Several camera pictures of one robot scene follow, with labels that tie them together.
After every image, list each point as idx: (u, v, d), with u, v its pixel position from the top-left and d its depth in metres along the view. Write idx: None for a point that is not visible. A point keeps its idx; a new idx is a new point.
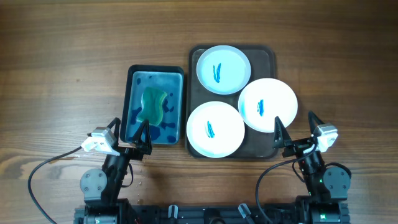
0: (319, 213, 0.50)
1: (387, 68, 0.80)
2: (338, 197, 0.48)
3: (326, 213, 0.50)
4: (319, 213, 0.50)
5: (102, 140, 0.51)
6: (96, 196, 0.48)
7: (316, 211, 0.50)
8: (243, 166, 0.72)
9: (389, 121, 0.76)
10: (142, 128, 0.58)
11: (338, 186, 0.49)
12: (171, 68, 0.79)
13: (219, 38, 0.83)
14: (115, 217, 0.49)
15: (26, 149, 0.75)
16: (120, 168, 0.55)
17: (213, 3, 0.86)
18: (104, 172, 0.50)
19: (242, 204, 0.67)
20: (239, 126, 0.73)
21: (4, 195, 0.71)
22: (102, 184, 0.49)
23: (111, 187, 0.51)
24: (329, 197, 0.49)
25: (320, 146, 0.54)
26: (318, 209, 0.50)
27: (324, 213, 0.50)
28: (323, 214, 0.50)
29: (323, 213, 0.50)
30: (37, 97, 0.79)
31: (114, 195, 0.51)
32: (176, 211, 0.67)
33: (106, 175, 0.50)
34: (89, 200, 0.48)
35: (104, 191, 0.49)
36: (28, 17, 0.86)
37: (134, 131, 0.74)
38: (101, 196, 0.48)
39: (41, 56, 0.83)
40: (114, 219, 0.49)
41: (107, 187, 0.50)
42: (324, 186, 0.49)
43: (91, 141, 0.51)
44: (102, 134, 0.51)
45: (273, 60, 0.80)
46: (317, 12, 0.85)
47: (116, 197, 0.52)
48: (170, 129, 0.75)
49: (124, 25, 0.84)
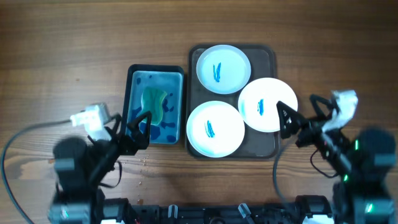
0: (364, 202, 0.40)
1: (388, 68, 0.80)
2: (382, 163, 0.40)
3: (374, 202, 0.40)
4: (366, 203, 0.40)
5: (96, 114, 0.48)
6: (69, 163, 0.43)
7: (359, 197, 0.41)
8: (244, 165, 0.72)
9: (389, 120, 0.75)
10: (140, 118, 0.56)
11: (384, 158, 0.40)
12: (171, 68, 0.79)
13: (219, 38, 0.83)
14: (86, 207, 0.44)
15: (25, 149, 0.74)
16: (109, 157, 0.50)
17: (213, 2, 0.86)
18: (81, 141, 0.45)
19: (242, 204, 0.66)
20: (238, 125, 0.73)
21: (4, 195, 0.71)
22: (77, 152, 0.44)
23: (86, 163, 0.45)
24: (364, 174, 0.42)
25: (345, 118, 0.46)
26: (362, 195, 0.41)
27: (371, 201, 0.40)
28: (370, 204, 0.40)
29: (371, 203, 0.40)
30: (37, 97, 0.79)
31: (89, 173, 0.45)
32: (176, 211, 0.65)
33: (83, 143, 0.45)
34: (58, 169, 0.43)
35: (78, 160, 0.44)
36: (27, 16, 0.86)
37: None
38: (75, 168, 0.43)
39: (40, 56, 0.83)
40: (86, 210, 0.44)
41: (83, 162, 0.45)
42: (364, 157, 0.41)
43: (83, 116, 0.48)
44: (96, 107, 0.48)
45: (273, 60, 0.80)
46: (317, 12, 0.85)
47: (95, 183, 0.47)
48: (170, 129, 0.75)
49: (124, 25, 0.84)
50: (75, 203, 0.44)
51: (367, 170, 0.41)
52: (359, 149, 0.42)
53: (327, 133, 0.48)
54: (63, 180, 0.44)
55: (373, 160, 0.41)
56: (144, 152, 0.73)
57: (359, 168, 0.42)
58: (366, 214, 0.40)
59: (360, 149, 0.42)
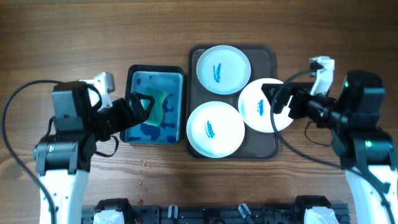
0: (363, 140, 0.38)
1: (387, 68, 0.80)
2: (374, 91, 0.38)
3: (372, 140, 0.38)
4: (365, 140, 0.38)
5: None
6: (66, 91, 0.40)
7: (359, 137, 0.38)
8: (244, 166, 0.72)
9: (389, 121, 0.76)
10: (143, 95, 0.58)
11: (374, 94, 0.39)
12: (171, 68, 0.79)
13: (219, 38, 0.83)
14: (74, 144, 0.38)
15: (25, 149, 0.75)
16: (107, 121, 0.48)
17: (212, 3, 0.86)
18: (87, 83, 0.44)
19: (242, 204, 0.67)
20: (238, 125, 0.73)
21: (4, 195, 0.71)
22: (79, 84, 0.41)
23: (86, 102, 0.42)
24: (359, 114, 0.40)
25: (324, 68, 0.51)
26: (360, 135, 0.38)
27: (369, 139, 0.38)
28: (369, 141, 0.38)
29: (369, 140, 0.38)
30: (37, 97, 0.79)
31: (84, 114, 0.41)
32: (176, 211, 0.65)
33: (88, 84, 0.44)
34: (55, 98, 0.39)
35: (78, 90, 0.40)
36: (27, 17, 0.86)
37: (134, 131, 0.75)
38: (73, 93, 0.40)
39: (40, 56, 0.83)
40: (72, 147, 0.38)
41: (84, 99, 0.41)
42: (354, 94, 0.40)
43: None
44: None
45: (273, 60, 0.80)
46: (317, 12, 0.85)
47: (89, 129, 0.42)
48: (170, 129, 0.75)
49: (124, 25, 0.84)
50: (64, 140, 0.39)
51: (360, 108, 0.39)
52: (348, 88, 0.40)
53: (314, 99, 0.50)
54: (58, 114, 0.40)
55: (362, 98, 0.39)
56: (144, 152, 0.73)
57: (353, 109, 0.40)
58: (366, 152, 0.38)
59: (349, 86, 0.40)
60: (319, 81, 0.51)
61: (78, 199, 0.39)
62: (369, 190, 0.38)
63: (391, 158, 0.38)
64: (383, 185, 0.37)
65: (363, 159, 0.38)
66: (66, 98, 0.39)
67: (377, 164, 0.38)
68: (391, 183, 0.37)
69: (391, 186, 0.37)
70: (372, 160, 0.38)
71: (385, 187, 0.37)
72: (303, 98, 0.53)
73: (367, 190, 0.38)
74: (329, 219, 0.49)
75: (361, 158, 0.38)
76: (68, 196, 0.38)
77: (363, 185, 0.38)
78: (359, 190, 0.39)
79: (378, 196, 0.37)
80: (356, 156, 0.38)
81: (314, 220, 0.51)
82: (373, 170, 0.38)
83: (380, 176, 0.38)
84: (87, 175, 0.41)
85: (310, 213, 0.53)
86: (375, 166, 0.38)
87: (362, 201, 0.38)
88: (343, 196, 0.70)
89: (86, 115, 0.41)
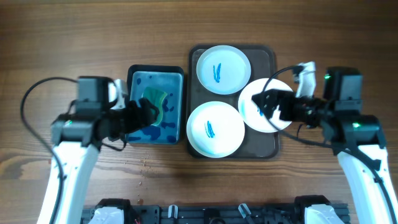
0: (350, 123, 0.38)
1: (387, 68, 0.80)
2: (351, 79, 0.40)
3: (359, 122, 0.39)
4: (352, 122, 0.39)
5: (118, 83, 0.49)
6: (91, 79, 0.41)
7: (346, 121, 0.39)
8: (244, 166, 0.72)
9: (388, 121, 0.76)
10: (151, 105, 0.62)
11: (353, 80, 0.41)
12: (171, 68, 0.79)
13: (219, 38, 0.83)
14: (90, 125, 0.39)
15: (26, 149, 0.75)
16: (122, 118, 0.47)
17: (212, 2, 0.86)
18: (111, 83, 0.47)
19: (242, 204, 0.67)
20: (237, 125, 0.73)
21: (4, 195, 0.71)
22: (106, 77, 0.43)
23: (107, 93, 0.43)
24: (342, 100, 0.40)
25: (305, 69, 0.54)
26: (348, 120, 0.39)
27: (357, 121, 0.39)
28: (357, 123, 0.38)
29: (356, 122, 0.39)
30: (37, 97, 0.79)
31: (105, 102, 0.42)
32: (176, 211, 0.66)
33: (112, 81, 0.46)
34: (80, 83, 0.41)
35: (103, 80, 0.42)
36: (27, 17, 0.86)
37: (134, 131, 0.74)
38: (97, 81, 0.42)
39: (40, 56, 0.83)
40: (89, 127, 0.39)
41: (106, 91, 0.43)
42: (334, 82, 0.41)
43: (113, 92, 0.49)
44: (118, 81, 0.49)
45: (273, 60, 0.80)
46: (317, 12, 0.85)
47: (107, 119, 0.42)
48: (170, 128, 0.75)
49: (124, 25, 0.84)
50: (80, 119, 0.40)
51: (342, 95, 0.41)
52: (329, 79, 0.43)
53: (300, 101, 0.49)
54: (80, 98, 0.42)
55: (342, 84, 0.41)
56: (144, 152, 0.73)
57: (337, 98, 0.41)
58: (356, 134, 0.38)
59: (329, 77, 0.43)
60: (303, 80, 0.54)
61: (84, 172, 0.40)
62: (362, 168, 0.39)
63: (379, 138, 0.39)
64: (374, 162, 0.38)
65: (351, 139, 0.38)
66: (90, 83, 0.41)
67: (366, 143, 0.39)
68: (382, 160, 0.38)
69: (382, 163, 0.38)
70: (360, 140, 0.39)
71: (376, 164, 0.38)
72: (289, 101, 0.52)
73: (360, 168, 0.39)
74: (328, 214, 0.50)
75: (350, 139, 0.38)
76: (78, 166, 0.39)
77: (354, 163, 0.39)
78: (352, 169, 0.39)
79: (370, 174, 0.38)
80: (344, 137, 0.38)
81: (316, 218, 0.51)
82: (363, 149, 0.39)
83: (371, 154, 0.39)
84: (96, 152, 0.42)
85: (309, 211, 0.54)
86: (364, 145, 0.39)
87: (356, 180, 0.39)
88: (343, 196, 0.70)
89: (106, 102, 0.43)
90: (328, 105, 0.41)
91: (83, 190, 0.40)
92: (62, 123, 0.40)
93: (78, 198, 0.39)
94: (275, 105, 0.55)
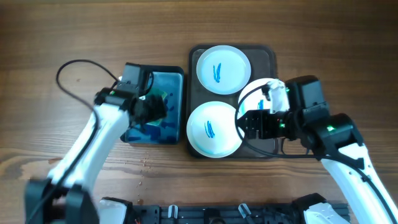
0: (324, 128, 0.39)
1: (387, 68, 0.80)
2: (305, 90, 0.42)
3: (333, 125, 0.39)
4: (326, 127, 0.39)
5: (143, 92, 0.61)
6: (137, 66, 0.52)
7: (320, 127, 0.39)
8: (244, 166, 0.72)
9: (388, 121, 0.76)
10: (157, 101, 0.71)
11: (311, 88, 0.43)
12: (171, 68, 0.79)
13: (219, 38, 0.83)
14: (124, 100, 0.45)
15: (25, 149, 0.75)
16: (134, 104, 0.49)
17: (213, 2, 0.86)
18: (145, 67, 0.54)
19: (242, 204, 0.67)
20: (229, 127, 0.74)
21: (4, 195, 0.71)
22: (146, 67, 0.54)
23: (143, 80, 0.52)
24: (309, 106, 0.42)
25: (270, 89, 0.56)
26: (321, 125, 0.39)
27: (330, 125, 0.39)
28: (330, 126, 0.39)
29: (330, 126, 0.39)
30: (37, 97, 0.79)
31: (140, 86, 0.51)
32: (176, 211, 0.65)
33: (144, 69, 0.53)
34: (128, 68, 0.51)
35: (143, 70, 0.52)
36: (27, 17, 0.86)
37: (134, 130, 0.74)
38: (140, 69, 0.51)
39: (40, 56, 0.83)
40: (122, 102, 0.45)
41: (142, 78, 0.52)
42: (296, 93, 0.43)
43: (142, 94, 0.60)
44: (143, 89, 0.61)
45: (273, 60, 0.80)
46: (316, 12, 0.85)
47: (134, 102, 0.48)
48: (170, 128, 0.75)
49: (124, 25, 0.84)
50: (116, 95, 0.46)
51: (307, 102, 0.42)
52: (290, 91, 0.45)
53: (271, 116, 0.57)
54: (125, 79, 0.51)
55: (302, 94, 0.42)
56: (144, 152, 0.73)
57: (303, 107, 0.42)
58: (332, 137, 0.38)
59: (290, 89, 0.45)
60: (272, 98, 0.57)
61: (114, 132, 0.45)
62: (347, 170, 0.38)
63: (356, 135, 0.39)
64: (356, 162, 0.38)
65: (330, 144, 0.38)
66: (137, 70, 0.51)
67: (346, 145, 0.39)
68: (364, 157, 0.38)
69: (365, 161, 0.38)
70: (339, 142, 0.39)
71: (359, 163, 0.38)
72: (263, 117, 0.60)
73: (346, 171, 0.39)
74: (328, 214, 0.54)
75: (328, 144, 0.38)
76: (111, 122, 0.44)
77: (339, 167, 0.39)
78: (339, 173, 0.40)
79: (357, 174, 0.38)
80: (323, 145, 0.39)
81: (316, 218, 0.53)
82: (344, 151, 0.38)
83: (352, 155, 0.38)
84: (125, 122, 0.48)
85: (308, 214, 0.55)
86: (344, 147, 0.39)
87: (346, 182, 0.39)
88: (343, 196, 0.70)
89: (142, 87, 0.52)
90: (298, 115, 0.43)
91: (107, 145, 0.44)
92: (100, 101, 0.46)
93: (103, 152, 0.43)
94: (255, 126, 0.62)
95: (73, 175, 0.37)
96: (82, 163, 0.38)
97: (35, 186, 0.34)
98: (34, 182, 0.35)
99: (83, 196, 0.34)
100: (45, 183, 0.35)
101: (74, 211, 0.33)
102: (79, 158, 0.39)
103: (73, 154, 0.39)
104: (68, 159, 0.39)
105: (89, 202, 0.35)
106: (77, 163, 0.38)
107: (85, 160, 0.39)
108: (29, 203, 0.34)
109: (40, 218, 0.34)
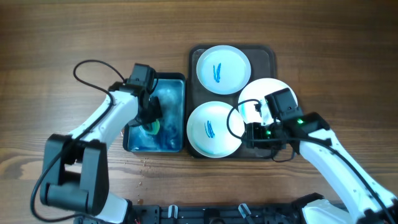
0: (295, 121, 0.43)
1: (387, 68, 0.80)
2: (278, 101, 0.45)
3: (303, 119, 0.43)
4: (296, 121, 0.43)
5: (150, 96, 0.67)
6: (144, 66, 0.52)
7: (293, 121, 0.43)
8: (244, 166, 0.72)
9: (388, 121, 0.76)
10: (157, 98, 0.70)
11: (285, 96, 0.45)
12: (172, 75, 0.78)
13: (219, 39, 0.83)
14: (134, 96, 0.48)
15: (26, 149, 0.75)
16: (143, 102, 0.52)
17: (213, 2, 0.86)
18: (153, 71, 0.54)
19: (242, 204, 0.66)
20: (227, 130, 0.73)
21: (4, 195, 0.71)
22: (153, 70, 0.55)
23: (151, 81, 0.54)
24: (284, 111, 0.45)
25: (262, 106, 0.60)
26: (293, 121, 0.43)
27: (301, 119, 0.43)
28: (300, 119, 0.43)
29: (300, 119, 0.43)
30: (37, 97, 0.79)
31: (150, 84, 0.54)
32: (176, 211, 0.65)
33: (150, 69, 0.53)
34: (135, 66, 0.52)
35: (150, 69, 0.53)
36: (27, 17, 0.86)
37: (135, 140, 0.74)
38: (147, 69, 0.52)
39: (40, 56, 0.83)
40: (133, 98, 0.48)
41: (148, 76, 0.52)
42: (272, 102, 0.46)
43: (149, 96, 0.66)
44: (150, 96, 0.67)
45: (273, 60, 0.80)
46: (317, 12, 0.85)
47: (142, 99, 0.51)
48: (173, 134, 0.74)
49: (124, 25, 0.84)
50: (127, 86, 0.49)
51: (282, 106, 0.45)
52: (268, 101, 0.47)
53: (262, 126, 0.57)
54: (133, 76, 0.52)
55: (277, 101, 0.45)
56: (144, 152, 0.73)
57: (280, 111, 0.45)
58: (303, 128, 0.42)
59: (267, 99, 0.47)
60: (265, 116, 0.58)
61: (127, 112, 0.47)
62: (318, 149, 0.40)
63: (322, 122, 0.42)
64: (325, 140, 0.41)
65: (301, 134, 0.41)
66: (144, 68, 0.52)
67: (314, 131, 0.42)
68: (331, 137, 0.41)
69: (332, 139, 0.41)
70: (309, 131, 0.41)
71: (328, 142, 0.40)
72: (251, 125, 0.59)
73: (317, 149, 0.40)
74: (324, 207, 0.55)
75: (298, 132, 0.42)
76: (125, 102, 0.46)
77: (310, 147, 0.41)
78: (311, 152, 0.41)
79: (327, 150, 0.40)
80: (295, 134, 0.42)
81: (314, 213, 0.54)
82: (314, 135, 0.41)
83: (321, 135, 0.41)
84: (136, 109, 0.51)
85: (306, 210, 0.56)
86: (314, 133, 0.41)
87: (319, 161, 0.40)
88: None
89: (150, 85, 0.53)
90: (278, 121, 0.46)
91: (122, 122, 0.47)
92: (113, 89, 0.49)
93: (116, 128, 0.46)
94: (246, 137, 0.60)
95: (88, 137, 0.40)
96: (97, 129, 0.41)
97: (57, 140, 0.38)
98: (56, 137, 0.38)
99: (100, 151, 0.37)
100: (65, 138, 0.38)
101: (91, 165, 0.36)
102: (95, 124, 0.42)
103: (90, 122, 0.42)
104: (84, 125, 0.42)
105: (104, 160, 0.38)
106: (92, 129, 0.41)
107: (101, 126, 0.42)
108: (49, 155, 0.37)
109: (57, 168, 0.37)
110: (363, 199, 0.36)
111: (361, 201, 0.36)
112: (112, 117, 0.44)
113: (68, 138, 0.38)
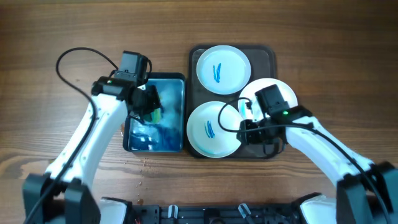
0: (282, 114, 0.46)
1: (387, 68, 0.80)
2: (267, 96, 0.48)
3: (288, 111, 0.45)
4: (282, 112, 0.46)
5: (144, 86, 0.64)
6: (135, 55, 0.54)
7: (280, 114, 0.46)
8: (244, 166, 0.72)
9: (388, 121, 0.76)
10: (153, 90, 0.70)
11: (273, 94, 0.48)
12: (173, 74, 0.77)
13: (219, 39, 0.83)
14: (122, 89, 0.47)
15: (26, 149, 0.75)
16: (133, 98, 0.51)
17: (213, 2, 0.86)
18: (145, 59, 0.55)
19: (242, 204, 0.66)
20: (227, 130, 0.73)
21: (4, 195, 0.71)
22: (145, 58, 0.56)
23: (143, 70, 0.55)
24: (273, 106, 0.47)
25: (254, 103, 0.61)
26: (280, 114, 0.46)
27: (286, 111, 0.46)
28: (285, 111, 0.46)
29: (285, 111, 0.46)
30: (37, 97, 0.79)
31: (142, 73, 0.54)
32: (176, 211, 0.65)
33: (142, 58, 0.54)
34: (127, 56, 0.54)
35: (141, 57, 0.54)
36: (27, 16, 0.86)
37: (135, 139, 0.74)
38: (138, 57, 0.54)
39: (40, 56, 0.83)
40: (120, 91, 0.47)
41: (138, 65, 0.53)
42: (261, 99, 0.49)
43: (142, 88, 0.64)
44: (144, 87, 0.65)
45: (273, 60, 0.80)
46: (317, 12, 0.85)
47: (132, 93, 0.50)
48: (173, 134, 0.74)
49: (124, 25, 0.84)
50: (115, 83, 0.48)
51: (270, 102, 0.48)
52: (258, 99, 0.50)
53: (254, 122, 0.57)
54: (124, 66, 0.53)
55: (265, 97, 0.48)
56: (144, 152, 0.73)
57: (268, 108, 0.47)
58: (286, 117, 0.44)
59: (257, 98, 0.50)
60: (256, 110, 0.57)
61: (113, 122, 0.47)
62: (300, 130, 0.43)
63: (305, 110, 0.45)
64: (307, 124, 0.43)
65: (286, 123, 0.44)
66: (135, 58, 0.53)
67: (299, 119, 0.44)
68: (313, 121, 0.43)
69: (314, 122, 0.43)
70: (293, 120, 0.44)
71: (310, 125, 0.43)
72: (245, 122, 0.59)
73: (300, 132, 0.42)
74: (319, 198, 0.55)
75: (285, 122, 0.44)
76: (109, 113, 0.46)
77: (294, 131, 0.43)
78: (295, 137, 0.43)
79: (308, 131, 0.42)
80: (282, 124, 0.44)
81: (310, 205, 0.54)
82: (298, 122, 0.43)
83: (303, 120, 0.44)
84: (126, 109, 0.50)
85: (305, 207, 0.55)
86: (298, 120, 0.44)
87: (304, 143, 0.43)
88: None
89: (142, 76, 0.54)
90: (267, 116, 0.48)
91: (108, 133, 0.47)
92: (97, 93, 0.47)
93: (101, 144, 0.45)
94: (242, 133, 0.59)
95: (68, 173, 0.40)
96: (78, 160, 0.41)
97: (35, 183, 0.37)
98: (34, 178, 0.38)
99: (81, 192, 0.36)
100: (43, 180, 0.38)
101: (71, 206, 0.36)
102: (76, 155, 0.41)
103: (71, 150, 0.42)
104: (65, 156, 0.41)
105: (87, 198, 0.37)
106: (72, 163, 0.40)
107: (81, 155, 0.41)
108: (30, 200, 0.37)
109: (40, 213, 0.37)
110: (343, 167, 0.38)
111: (341, 168, 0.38)
112: (96, 138, 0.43)
113: (46, 180, 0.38)
